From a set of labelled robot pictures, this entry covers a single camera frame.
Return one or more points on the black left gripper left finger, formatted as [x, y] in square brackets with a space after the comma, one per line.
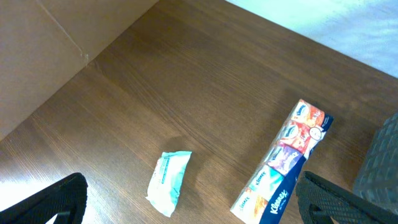
[65, 200]

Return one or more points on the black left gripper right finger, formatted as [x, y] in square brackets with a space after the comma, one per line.
[321, 201]

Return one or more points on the grey plastic basket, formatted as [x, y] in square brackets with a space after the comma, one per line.
[376, 181]

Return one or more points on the Kleenex tissue multipack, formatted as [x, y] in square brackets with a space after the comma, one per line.
[267, 193]

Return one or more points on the teal wet wipes packet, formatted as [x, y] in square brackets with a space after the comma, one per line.
[166, 181]

